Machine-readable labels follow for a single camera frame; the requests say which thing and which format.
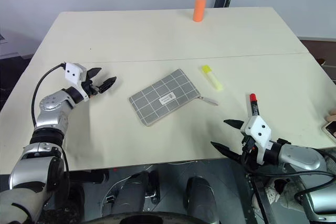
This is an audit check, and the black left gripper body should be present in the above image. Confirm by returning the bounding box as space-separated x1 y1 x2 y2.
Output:
81 78 102 97

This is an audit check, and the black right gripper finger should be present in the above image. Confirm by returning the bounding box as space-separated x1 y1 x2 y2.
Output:
223 119 245 131
210 141 241 163

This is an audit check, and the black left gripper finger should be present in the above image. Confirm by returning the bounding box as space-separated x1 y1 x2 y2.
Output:
98 76 117 93
87 67 102 80

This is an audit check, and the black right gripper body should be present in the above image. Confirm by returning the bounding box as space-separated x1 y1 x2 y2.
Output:
235 134 259 172

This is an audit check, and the grey checked pencil pouch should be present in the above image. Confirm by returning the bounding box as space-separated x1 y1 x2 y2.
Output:
128 68 219 128

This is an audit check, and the black marker with red cap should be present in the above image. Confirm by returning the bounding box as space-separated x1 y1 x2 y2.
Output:
249 93 261 118

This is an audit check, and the yellow highlighter pen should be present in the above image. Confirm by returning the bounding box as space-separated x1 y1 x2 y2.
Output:
201 64 224 93

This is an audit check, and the dark rounded shape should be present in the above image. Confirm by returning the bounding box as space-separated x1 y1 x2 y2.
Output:
111 170 151 216
185 176 220 224

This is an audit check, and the beige knit cloth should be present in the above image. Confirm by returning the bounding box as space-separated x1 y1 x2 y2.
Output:
251 176 312 210

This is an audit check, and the white smartphone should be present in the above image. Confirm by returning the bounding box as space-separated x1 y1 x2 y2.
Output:
321 120 336 140

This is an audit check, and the orange cylinder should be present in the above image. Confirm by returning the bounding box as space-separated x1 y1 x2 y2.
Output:
192 0 207 23

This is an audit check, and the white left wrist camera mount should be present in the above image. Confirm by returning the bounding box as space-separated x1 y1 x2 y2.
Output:
64 62 89 101

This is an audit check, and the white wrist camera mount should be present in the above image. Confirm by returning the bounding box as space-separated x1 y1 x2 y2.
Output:
240 115 272 166
64 62 89 101

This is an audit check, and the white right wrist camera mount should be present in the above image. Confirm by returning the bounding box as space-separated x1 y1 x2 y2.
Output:
240 115 272 166

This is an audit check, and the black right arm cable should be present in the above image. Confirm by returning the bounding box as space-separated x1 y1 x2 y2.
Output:
241 150 336 206

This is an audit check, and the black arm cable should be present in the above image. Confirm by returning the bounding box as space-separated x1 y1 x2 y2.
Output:
241 150 336 206
30 62 66 127

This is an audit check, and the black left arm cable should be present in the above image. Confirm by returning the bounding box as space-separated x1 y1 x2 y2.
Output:
30 62 66 127

